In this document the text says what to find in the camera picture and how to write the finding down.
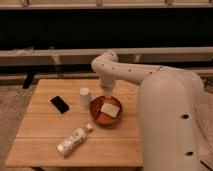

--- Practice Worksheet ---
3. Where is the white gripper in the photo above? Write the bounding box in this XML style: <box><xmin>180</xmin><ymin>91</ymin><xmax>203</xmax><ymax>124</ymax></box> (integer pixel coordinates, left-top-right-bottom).
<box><xmin>100</xmin><ymin>78</ymin><xmax>115</xmax><ymax>99</ymax></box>

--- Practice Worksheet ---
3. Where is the white paper cup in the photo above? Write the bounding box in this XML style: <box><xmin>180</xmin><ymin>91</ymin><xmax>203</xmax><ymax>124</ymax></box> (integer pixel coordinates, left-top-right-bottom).
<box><xmin>79</xmin><ymin>87</ymin><xmax>91</xmax><ymax>109</ymax></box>

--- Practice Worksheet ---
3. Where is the black rectangular eraser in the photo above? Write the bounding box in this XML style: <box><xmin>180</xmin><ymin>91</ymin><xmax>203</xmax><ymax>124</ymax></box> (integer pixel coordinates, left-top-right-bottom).
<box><xmin>51</xmin><ymin>96</ymin><xmax>69</xmax><ymax>114</ymax></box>

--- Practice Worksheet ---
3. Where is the white box in bowl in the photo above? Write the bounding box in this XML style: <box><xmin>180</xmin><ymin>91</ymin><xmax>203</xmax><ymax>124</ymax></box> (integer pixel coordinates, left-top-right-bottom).
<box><xmin>101</xmin><ymin>103</ymin><xmax>120</xmax><ymax>118</ymax></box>

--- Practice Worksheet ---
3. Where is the brown wooden bowl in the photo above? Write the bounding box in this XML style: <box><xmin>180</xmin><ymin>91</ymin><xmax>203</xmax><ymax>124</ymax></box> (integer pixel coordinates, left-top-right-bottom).
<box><xmin>90</xmin><ymin>96</ymin><xmax>122</xmax><ymax>126</ymax></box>

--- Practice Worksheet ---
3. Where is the black rail support leg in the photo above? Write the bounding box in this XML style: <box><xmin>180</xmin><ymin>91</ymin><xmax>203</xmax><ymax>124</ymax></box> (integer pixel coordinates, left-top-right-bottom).
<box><xmin>23</xmin><ymin>72</ymin><xmax>36</xmax><ymax>89</ymax></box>

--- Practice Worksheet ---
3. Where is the white plastic bottle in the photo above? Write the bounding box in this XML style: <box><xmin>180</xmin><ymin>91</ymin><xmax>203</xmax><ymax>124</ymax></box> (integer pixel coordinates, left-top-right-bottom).
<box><xmin>57</xmin><ymin>124</ymin><xmax>92</xmax><ymax>157</ymax></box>

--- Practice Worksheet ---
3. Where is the grey metal rail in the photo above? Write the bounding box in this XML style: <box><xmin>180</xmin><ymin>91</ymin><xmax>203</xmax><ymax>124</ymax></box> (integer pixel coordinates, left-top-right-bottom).
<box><xmin>0</xmin><ymin>46</ymin><xmax>213</xmax><ymax>66</ymax></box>

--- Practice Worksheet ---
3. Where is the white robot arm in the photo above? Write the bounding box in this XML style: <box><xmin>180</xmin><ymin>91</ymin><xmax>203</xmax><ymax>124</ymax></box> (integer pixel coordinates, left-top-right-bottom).
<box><xmin>91</xmin><ymin>51</ymin><xmax>204</xmax><ymax>171</ymax></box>

